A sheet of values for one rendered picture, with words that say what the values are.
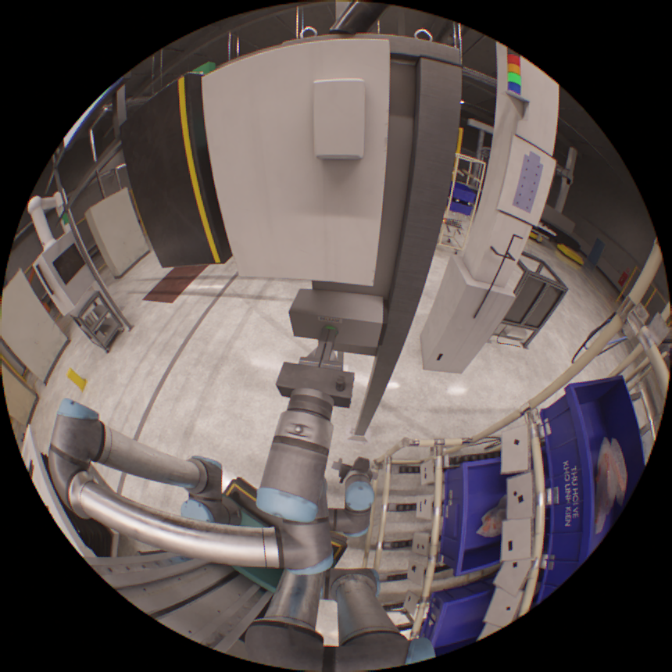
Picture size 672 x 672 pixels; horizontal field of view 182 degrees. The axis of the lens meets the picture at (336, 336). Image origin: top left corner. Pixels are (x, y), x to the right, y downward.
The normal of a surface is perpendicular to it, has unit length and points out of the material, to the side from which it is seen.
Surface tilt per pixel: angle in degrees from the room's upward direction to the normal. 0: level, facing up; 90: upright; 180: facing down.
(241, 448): 0
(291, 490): 13
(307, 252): 90
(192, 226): 90
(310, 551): 18
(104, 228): 90
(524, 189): 90
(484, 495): 3
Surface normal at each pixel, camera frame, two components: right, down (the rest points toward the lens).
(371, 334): -0.18, 0.75
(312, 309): 0.00, -0.65
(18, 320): 0.99, 0.13
